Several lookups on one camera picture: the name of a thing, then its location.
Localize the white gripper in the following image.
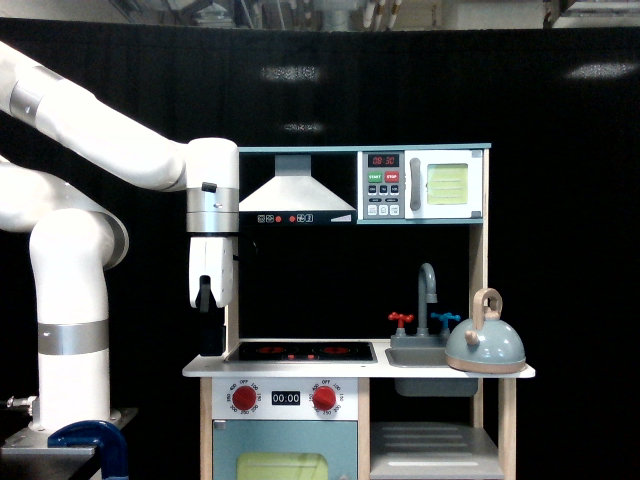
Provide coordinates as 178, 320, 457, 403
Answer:
188, 235, 238, 356

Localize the light blue toy teapot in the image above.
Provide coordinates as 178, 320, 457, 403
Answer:
445, 288, 526, 374

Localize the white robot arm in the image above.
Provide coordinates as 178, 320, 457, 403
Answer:
1, 45, 239, 432

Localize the black toy stove top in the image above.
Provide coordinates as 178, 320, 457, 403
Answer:
226, 340, 375, 363

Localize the left red stove knob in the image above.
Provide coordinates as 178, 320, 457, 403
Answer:
231, 385, 258, 412

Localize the red stove knob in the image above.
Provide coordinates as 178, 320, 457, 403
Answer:
231, 385, 258, 412
311, 385, 337, 412

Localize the right red stove knob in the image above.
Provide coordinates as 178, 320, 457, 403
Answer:
311, 385, 337, 412

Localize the black timer display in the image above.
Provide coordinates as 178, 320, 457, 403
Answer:
271, 390, 301, 406

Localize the light blue oven door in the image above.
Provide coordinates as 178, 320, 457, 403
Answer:
213, 420, 358, 479

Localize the grey toy range hood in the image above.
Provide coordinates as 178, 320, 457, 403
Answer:
239, 154, 357, 227

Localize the blue c-clamp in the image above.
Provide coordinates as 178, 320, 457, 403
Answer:
47, 420, 129, 480

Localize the grey toy faucet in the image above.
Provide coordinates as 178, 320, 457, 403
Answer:
390, 263, 449, 349

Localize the grey toy sink basin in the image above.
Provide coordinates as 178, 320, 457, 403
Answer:
385, 347, 479, 398

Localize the grey lower shelf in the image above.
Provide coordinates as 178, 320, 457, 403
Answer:
370, 422, 504, 479

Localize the white toy microwave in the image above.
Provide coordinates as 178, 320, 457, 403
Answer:
357, 147, 488, 223

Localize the wooden toy kitchen frame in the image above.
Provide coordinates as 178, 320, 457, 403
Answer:
184, 143, 534, 479

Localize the red toy tap handle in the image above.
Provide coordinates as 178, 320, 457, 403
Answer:
388, 312, 415, 337

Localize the grey metal base plate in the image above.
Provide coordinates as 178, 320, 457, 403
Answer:
1, 407, 139, 456

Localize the blue toy tap handle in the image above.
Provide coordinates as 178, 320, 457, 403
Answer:
430, 312, 461, 338

